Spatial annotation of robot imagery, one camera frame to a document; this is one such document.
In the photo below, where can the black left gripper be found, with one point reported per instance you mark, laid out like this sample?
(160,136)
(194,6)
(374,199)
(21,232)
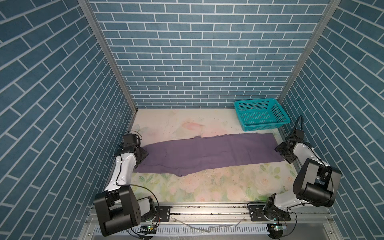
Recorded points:
(143,153)

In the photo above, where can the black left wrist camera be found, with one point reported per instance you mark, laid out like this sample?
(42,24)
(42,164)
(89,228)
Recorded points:
(130,140)

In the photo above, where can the aluminium corner post right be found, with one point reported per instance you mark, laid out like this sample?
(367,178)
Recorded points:
(318,30)

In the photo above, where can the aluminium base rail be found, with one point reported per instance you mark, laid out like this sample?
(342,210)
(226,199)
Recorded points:
(228,213)

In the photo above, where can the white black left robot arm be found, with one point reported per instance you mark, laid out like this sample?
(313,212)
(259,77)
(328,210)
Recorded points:
(117,207)

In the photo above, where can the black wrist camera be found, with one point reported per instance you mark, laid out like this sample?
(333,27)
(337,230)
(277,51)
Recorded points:
(130,140)
(296,136)

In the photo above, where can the aluminium corner post left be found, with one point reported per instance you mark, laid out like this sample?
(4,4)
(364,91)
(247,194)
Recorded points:
(92,20)

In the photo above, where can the white slotted cable duct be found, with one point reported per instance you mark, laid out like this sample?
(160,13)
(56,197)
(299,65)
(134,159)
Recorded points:
(180,230)

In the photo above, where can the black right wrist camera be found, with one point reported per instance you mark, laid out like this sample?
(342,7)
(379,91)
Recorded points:
(296,136)

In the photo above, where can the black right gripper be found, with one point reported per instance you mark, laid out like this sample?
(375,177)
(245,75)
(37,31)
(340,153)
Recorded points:
(288,158)

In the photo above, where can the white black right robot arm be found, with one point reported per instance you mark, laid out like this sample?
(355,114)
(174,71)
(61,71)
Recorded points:
(315,185)

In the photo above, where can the teal plastic basket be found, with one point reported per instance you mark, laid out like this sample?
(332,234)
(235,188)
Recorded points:
(263,114)

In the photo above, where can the purple trousers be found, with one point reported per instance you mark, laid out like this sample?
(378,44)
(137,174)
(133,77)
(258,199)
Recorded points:
(184,157)

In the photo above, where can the aluminium corner post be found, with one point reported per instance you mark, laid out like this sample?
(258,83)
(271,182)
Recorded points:
(92,20)
(318,30)

